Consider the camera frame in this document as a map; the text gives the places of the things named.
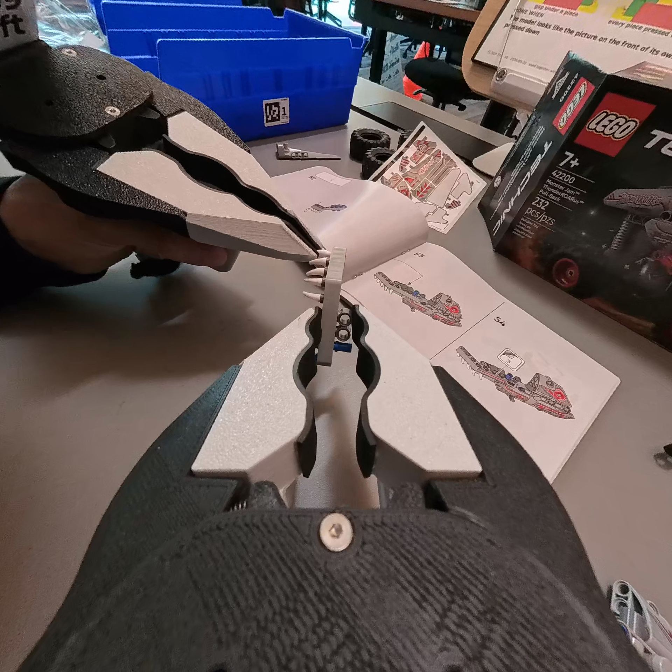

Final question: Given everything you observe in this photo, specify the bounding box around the background wooden table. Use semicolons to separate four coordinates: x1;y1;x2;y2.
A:
354;0;486;79

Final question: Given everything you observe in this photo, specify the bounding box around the black office chair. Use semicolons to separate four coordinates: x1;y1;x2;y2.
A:
403;42;490;112

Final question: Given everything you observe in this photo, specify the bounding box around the small pale grey brick assembly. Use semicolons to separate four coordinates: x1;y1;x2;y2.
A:
609;580;672;672

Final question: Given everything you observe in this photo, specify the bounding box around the person's left forearm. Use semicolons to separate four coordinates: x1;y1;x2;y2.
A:
0;176;111;306

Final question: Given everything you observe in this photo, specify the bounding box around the black toy truck box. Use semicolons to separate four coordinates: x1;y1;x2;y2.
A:
478;51;672;352

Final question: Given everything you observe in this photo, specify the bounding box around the person's left hand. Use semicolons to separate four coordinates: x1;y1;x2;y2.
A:
5;176;233;275

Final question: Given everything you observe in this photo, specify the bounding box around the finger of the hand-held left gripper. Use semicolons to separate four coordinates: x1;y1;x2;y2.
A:
96;148;319;261
162;110;323;252

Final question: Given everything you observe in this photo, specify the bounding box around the grey wedge brick piece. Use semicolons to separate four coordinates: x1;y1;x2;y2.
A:
275;142;342;162

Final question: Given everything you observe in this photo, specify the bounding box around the printed sticker sheet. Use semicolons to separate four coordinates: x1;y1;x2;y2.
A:
370;122;488;234

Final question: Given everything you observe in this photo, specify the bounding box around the grey toothed brick jaw assembly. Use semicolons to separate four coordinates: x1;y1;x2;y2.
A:
303;246;363;366

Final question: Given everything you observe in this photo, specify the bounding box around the white instruction booklet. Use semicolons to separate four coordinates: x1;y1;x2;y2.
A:
273;165;621;481

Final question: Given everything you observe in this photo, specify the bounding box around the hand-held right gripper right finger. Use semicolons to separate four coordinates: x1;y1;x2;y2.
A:
352;306;484;507

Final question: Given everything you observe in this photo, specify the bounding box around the blue plastic bin with tag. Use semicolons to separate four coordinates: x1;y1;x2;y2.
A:
156;36;366;142

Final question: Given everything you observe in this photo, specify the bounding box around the clear plastic wrap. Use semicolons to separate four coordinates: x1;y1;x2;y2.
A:
36;0;106;49

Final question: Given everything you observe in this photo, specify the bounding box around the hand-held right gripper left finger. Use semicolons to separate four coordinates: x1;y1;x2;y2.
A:
191;307;322;507

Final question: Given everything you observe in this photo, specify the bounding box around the printed instruction sign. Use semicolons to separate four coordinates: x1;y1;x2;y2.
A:
462;0;672;113

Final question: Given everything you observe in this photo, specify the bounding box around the grey desk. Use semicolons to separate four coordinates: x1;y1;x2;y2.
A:
0;76;672;672

